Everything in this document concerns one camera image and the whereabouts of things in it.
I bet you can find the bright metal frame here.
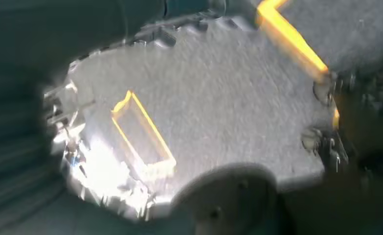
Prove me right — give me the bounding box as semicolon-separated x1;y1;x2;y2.
44;81;156;221

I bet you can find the yellow floor tape square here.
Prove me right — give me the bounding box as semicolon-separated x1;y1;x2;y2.
255;0;341;130
111;90;178;176

